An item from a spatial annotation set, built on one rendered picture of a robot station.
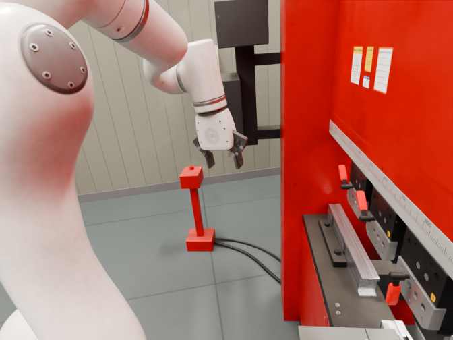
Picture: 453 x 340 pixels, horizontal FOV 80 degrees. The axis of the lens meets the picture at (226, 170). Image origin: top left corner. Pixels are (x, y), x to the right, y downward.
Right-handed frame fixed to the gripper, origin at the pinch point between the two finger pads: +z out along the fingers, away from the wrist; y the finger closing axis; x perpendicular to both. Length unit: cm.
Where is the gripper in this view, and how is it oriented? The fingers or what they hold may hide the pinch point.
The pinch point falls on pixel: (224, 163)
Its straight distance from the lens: 76.2
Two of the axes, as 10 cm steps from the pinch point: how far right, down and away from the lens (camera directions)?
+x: 4.7, -4.6, 7.6
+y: 8.6, 0.3, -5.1
